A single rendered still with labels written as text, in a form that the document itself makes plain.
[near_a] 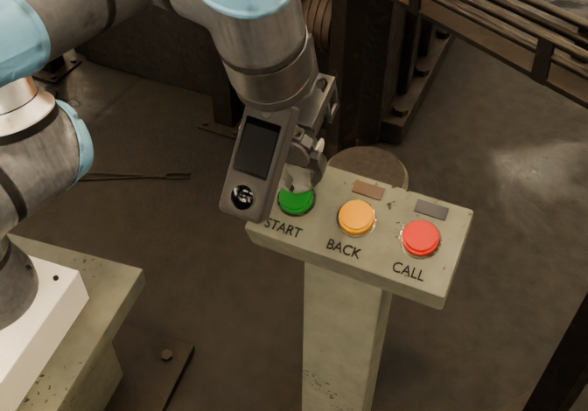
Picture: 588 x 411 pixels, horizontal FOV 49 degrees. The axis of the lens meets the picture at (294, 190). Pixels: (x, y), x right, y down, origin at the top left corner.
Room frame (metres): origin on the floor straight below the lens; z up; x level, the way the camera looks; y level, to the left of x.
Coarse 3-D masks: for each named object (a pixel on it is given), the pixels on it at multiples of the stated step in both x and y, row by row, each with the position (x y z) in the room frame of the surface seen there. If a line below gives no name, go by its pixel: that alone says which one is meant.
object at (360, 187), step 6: (354, 186) 0.53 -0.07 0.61; (360, 186) 0.53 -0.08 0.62; (366, 186) 0.53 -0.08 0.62; (372, 186) 0.53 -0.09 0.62; (378, 186) 0.53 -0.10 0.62; (360, 192) 0.52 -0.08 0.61; (366, 192) 0.52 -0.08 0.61; (372, 192) 0.52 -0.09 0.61; (378, 192) 0.52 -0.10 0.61; (372, 198) 0.51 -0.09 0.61; (378, 198) 0.51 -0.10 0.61
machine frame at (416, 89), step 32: (384, 0) 1.31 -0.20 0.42; (128, 32) 1.62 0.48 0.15; (160, 32) 1.57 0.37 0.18; (192, 32) 1.53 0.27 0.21; (384, 32) 1.31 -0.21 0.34; (416, 32) 1.43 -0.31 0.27; (448, 32) 1.72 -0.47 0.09; (128, 64) 1.63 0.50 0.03; (160, 64) 1.58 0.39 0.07; (192, 64) 1.53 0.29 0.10; (320, 64) 1.37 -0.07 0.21; (384, 64) 1.30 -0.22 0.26; (416, 64) 1.58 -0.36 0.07; (384, 96) 1.32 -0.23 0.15; (416, 96) 1.43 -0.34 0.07; (320, 128) 1.37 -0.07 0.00; (384, 128) 1.32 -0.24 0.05
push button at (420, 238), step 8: (408, 224) 0.47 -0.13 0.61; (416, 224) 0.47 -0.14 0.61; (424, 224) 0.47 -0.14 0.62; (408, 232) 0.46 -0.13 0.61; (416, 232) 0.46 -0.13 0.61; (424, 232) 0.46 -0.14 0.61; (432, 232) 0.46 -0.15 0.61; (408, 240) 0.45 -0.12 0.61; (416, 240) 0.45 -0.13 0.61; (424, 240) 0.45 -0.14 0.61; (432, 240) 0.45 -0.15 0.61; (408, 248) 0.45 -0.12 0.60; (416, 248) 0.44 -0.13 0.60; (424, 248) 0.44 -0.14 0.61; (432, 248) 0.44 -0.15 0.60
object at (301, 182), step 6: (318, 144) 0.53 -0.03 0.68; (324, 144) 0.54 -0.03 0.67; (288, 168) 0.49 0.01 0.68; (294, 168) 0.48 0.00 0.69; (300, 168) 0.48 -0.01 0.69; (294, 174) 0.49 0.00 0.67; (300, 174) 0.48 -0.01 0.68; (306, 174) 0.48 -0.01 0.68; (294, 180) 0.50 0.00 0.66; (300, 180) 0.49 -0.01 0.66; (306, 180) 0.49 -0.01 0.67; (294, 186) 0.50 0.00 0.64; (300, 186) 0.50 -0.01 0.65; (306, 186) 0.49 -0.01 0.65; (294, 192) 0.51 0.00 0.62; (300, 192) 0.50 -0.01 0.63
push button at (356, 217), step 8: (352, 200) 0.51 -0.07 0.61; (360, 200) 0.51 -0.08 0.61; (344, 208) 0.50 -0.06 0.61; (352, 208) 0.50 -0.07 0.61; (360, 208) 0.49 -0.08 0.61; (368, 208) 0.49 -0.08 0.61; (344, 216) 0.49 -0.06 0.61; (352, 216) 0.49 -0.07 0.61; (360, 216) 0.49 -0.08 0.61; (368, 216) 0.48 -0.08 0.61; (344, 224) 0.48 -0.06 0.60; (352, 224) 0.48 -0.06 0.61; (360, 224) 0.48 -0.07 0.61; (368, 224) 0.48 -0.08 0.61; (352, 232) 0.47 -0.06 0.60; (360, 232) 0.47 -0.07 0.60
